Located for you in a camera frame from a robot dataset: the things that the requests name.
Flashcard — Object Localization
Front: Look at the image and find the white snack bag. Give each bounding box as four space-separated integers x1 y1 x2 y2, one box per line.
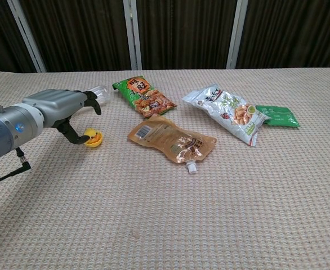
181 83 269 147

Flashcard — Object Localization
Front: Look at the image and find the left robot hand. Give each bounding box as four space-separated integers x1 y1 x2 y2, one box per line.
22 89 102 147

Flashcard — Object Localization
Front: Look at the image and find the yellow plastic toy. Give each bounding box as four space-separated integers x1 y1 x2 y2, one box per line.
83 135 104 149

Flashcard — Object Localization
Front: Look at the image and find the beige woven tablecloth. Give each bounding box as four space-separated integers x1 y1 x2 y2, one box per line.
0 66 330 270

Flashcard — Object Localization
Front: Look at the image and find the small green packet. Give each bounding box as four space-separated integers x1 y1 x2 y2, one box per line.
255 104 300 129

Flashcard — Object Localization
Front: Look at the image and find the white partition post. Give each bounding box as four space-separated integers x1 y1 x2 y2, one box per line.
122 0 144 71
6 0 47 73
226 0 249 70

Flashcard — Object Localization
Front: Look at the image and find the stack of clear plastic cups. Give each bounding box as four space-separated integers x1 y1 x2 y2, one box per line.
83 84 110 109

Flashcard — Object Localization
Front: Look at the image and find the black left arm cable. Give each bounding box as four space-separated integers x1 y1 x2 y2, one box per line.
0 147 32 190

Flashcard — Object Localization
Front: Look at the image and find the small yellow toy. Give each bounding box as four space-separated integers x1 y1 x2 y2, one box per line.
85 127 102 142

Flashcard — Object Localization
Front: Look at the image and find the green snack bag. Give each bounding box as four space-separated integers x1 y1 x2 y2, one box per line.
112 75 178 119

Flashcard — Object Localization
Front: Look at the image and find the brown spout pouch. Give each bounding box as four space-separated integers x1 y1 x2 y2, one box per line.
127 113 218 176

